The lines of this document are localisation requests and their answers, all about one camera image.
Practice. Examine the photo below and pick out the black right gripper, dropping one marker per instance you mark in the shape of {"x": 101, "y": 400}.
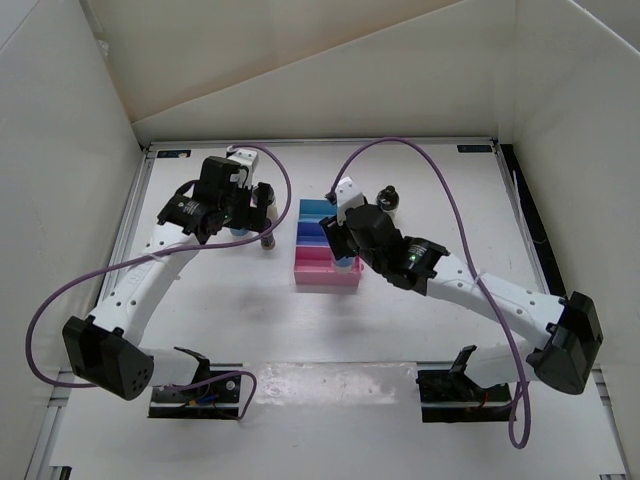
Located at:
{"x": 335, "y": 235}

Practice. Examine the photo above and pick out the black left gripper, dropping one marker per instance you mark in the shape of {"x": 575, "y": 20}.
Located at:
{"x": 252, "y": 218}

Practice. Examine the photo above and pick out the silver-lid shaker bottle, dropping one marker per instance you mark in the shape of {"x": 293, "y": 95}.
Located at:
{"x": 344, "y": 265}
{"x": 239, "y": 231}

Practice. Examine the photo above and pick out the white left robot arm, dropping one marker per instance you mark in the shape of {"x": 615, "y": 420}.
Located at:
{"x": 104, "y": 347}

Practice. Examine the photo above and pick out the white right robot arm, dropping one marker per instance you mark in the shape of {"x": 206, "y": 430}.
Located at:
{"x": 562, "y": 335}

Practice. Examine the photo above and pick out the black-cap spice jar left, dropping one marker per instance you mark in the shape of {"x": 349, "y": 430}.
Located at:
{"x": 272, "y": 210}

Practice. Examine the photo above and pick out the black-cap spice jar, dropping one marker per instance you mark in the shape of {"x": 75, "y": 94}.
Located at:
{"x": 272, "y": 210}
{"x": 387, "y": 200}

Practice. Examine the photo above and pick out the pink organizer box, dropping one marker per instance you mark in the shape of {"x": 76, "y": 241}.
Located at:
{"x": 313, "y": 267}

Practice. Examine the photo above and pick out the small black-lid pepper bottle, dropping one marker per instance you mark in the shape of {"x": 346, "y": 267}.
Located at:
{"x": 268, "y": 242}

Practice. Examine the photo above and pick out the dark blue organizer box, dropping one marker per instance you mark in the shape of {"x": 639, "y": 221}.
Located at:
{"x": 310, "y": 234}

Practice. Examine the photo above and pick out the light blue organizer box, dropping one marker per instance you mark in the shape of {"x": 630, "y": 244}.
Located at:
{"x": 315, "y": 210}

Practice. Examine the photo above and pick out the black-cap spice jar right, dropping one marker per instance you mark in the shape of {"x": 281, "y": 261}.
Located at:
{"x": 387, "y": 200}

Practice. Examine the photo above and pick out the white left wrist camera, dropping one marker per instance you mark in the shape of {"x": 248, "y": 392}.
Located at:
{"x": 248, "y": 158}

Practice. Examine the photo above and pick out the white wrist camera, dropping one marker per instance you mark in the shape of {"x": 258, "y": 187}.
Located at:
{"x": 348, "y": 196}
{"x": 248, "y": 158}

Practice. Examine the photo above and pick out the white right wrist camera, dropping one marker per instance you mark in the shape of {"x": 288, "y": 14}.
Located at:
{"x": 348, "y": 196}

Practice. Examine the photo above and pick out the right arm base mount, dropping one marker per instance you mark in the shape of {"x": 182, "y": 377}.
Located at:
{"x": 444, "y": 401}

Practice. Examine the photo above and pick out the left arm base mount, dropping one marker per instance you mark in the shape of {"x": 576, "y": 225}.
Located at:
{"x": 219, "y": 400}

